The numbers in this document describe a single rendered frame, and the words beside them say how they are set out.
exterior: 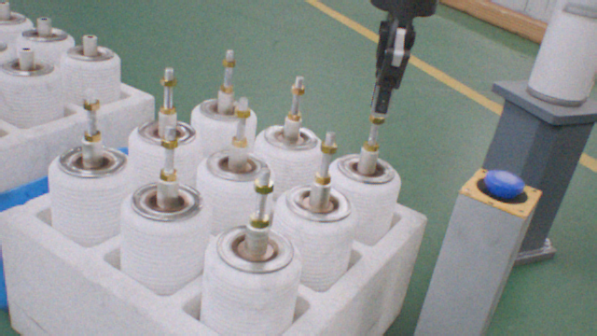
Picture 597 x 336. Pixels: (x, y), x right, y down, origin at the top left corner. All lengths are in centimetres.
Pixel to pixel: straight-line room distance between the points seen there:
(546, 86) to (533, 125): 7
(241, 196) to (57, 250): 21
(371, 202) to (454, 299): 15
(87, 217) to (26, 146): 27
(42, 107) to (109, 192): 32
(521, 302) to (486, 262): 41
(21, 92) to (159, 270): 43
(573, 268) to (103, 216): 85
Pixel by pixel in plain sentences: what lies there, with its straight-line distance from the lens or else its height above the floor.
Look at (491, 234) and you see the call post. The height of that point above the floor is 28.
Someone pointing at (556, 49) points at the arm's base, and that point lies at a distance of 101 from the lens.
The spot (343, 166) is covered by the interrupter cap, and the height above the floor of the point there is 25.
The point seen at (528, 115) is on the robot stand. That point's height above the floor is 28.
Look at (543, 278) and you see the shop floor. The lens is 113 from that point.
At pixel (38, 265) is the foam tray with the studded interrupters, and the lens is 73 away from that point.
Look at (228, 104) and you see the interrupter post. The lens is 84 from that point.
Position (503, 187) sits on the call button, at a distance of 62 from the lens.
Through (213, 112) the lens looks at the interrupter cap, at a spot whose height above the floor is 25.
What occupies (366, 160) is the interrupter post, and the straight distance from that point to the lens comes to 73.
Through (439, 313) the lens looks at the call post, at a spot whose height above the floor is 16.
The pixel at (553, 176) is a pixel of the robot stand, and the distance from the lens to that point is 107.
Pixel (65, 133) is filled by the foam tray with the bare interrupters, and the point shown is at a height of 17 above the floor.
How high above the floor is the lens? 59
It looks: 28 degrees down
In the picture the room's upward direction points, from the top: 9 degrees clockwise
